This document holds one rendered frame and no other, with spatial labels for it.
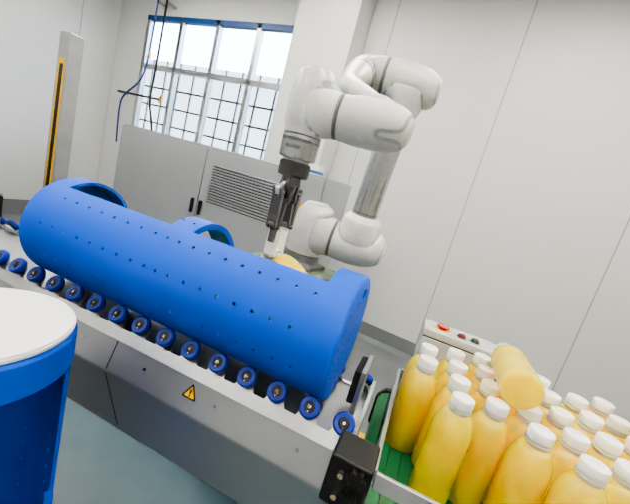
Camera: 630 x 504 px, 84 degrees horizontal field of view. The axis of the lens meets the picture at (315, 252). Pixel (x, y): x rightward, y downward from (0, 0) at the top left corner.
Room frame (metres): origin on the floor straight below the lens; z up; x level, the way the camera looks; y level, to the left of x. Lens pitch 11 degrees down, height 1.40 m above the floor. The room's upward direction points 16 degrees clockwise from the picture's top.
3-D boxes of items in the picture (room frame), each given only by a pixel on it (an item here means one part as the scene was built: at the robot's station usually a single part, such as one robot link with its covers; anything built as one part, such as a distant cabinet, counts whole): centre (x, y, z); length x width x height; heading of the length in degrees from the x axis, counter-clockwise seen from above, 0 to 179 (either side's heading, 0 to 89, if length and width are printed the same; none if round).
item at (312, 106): (0.85, 0.09, 1.57); 0.13 x 0.11 x 0.16; 78
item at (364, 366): (0.71, -0.17, 0.99); 0.10 x 0.02 x 0.12; 163
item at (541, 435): (0.53, -0.44, 1.10); 0.04 x 0.04 x 0.02
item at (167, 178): (3.06, 0.95, 0.72); 2.15 x 0.54 x 1.45; 66
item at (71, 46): (1.46, 1.16, 0.85); 0.06 x 0.06 x 1.70; 73
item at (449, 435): (0.57, -0.32, 1.00); 0.07 x 0.07 x 0.19
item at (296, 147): (0.85, 0.10, 1.46); 0.09 x 0.09 x 0.06
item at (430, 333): (0.93, -0.45, 1.05); 0.20 x 0.10 x 0.10; 73
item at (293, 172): (0.85, 0.10, 1.39); 0.08 x 0.07 x 0.09; 163
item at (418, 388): (0.69, -0.29, 1.00); 0.07 x 0.07 x 0.19
